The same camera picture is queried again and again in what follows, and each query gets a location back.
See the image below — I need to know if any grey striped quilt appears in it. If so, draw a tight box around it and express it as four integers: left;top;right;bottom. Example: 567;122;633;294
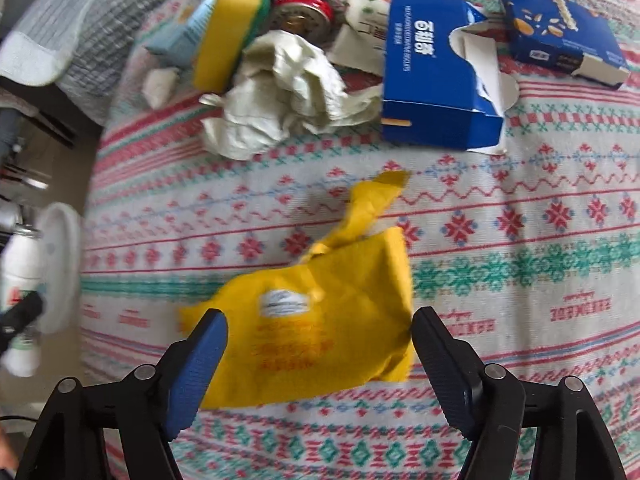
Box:
0;0;231;126

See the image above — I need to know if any torn white snack wrapper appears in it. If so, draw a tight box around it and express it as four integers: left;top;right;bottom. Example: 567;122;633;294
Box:
327;0;426;76

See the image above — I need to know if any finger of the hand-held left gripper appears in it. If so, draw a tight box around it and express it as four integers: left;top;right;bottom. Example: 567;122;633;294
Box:
0;290;46;356

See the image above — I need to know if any open blue cardboard box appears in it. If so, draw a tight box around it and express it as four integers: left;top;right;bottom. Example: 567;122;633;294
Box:
381;0;521;153

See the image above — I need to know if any blue box with nut print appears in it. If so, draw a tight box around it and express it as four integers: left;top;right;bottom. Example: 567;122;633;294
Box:
497;0;631;91

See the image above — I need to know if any yellow and green sponge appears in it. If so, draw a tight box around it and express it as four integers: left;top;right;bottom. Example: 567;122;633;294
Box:
192;0;273;93

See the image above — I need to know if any light blue small box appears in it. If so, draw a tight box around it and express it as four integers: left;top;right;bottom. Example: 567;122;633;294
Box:
145;0;221;68

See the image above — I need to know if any white plastic bottle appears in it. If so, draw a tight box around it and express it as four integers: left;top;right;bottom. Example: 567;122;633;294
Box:
0;232;46;378

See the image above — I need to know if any yellow snack packet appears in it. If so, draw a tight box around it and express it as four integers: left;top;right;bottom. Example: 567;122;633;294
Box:
178;170;416;411

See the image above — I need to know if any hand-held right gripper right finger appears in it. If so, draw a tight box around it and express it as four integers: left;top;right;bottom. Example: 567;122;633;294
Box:
411;306;628;480

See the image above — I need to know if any crumpled white paper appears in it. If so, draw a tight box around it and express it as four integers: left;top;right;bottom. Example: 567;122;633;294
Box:
200;30;383;161

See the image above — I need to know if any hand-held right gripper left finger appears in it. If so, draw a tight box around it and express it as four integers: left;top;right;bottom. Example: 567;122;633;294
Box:
14;308;230;480

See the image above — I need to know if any white round plate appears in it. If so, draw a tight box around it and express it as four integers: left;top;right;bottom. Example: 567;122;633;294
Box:
35;202;83;336

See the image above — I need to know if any white tissue wad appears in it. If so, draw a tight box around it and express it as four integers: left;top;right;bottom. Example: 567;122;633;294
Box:
141;66;181;110

